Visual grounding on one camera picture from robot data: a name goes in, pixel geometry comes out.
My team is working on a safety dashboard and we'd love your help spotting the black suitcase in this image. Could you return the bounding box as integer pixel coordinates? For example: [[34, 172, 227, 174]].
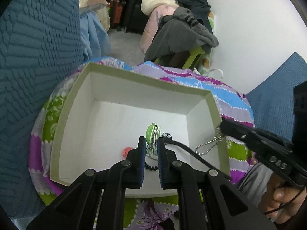
[[106, 0, 147, 34]]

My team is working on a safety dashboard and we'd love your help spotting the grey blanket on stool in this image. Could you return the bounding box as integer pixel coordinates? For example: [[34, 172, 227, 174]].
[[144, 7, 219, 61]]

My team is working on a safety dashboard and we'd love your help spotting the pink hair clip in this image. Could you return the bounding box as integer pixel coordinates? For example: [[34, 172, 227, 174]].
[[122, 147, 134, 159]]

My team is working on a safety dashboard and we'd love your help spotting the green plastic stool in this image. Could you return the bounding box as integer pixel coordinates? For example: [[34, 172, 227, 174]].
[[154, 46, 207, 70]]

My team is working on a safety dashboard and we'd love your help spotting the light blue sheet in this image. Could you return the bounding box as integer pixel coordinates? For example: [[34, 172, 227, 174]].
[[80, 10, 111, 62]]

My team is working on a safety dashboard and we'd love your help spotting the pink cream pillow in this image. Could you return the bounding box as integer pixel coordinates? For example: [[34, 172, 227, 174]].
[[79, 0, 110, 31]]

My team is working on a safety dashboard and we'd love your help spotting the silver ball chain necklace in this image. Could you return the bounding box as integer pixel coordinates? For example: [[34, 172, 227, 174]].
[[195, 126, 229, 157]]

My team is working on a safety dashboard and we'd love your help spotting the right hand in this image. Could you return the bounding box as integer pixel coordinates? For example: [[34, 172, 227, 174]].
[[258, 173, 306, 224]]

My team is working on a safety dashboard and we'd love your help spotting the cream fleece blanket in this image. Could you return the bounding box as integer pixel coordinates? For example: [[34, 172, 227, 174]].
[[140, 0, 179, 16]]

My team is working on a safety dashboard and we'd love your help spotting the blue textured pillow right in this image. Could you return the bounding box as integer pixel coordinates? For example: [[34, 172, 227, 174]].
[[246, 52, 306, 140]]

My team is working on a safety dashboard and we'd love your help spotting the black coil hair tie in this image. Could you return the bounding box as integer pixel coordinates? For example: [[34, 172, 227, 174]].
[[144, 162, 159, 172]]

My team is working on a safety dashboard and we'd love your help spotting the colourful striped floral cloth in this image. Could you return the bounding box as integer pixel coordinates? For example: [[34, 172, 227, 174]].
[[28, 57, 257, 230]]

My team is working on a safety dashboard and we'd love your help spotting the dark navy clothing pile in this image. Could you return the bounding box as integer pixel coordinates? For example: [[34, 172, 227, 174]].
[[176, 0, 212, 33]]

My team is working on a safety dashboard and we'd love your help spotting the white plastic bag handle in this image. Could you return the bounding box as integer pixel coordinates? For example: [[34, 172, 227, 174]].
[[193, 68, 224, 81]]

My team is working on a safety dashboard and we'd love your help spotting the white cardboard box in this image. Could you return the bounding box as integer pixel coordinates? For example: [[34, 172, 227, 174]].
[[50, 62, 221, 186]]

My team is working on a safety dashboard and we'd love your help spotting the blue textured pillow left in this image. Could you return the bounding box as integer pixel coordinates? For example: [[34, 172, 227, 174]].
[[1, 0, 84, 219]]

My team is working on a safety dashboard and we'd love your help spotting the blue textured pillow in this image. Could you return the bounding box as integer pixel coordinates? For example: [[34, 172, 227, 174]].
[[246, 52, 306, 140], [1, 0, 84, 219]]

